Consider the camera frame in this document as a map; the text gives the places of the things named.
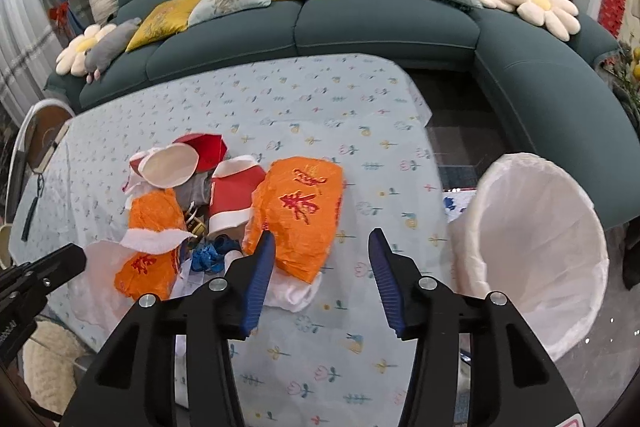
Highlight red paper box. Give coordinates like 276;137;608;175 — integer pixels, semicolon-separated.
175;133;228;173

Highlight white flower pillow lower right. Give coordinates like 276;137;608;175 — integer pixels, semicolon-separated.
500;0;582;42

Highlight white plastic bag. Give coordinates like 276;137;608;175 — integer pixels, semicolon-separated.
70;241;134;333

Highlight teal curved sofa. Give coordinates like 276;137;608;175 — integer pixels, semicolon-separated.
47;0;639;228

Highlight round wooden side chair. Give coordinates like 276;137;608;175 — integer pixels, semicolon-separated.
4;98;75;223

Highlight white crumpled tissue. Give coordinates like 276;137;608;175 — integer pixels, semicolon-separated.
122;167;157;211

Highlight cream fluffy stool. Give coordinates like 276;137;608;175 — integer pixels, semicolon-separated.
22;320;87;414

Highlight yellow cushion left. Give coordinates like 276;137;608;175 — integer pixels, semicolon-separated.
126;0;201;53

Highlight small orange plastic bag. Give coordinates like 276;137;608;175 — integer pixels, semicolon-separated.
114;188;191;300

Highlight potted flower plant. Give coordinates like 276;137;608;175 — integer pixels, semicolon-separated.
600;42;639;132

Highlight floral light blue tablecloth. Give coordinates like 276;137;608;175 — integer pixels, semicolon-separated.
9;54;452;426

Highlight large orange plastic bag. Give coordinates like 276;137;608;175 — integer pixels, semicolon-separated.
242;156;344;284

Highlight blue crumpled shoe cover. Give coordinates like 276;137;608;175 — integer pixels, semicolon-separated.
191;234;241;274

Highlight white flower pillow left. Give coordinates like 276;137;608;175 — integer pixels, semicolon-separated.
55;24;116;77

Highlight white lined trash bin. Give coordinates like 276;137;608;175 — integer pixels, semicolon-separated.
449;153;610;361

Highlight grey drawstring pouch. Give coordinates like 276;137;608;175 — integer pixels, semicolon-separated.
174;171;213;211

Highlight grey plush mouse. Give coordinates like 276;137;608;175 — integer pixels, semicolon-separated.
85;17;142;83

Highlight black gold box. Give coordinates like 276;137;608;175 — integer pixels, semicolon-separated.
184;202;208;237

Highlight red white paper cup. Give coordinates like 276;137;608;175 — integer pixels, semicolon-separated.
129;143;200;190

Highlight red white paper bucket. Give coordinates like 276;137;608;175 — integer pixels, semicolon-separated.
208;155;266;237

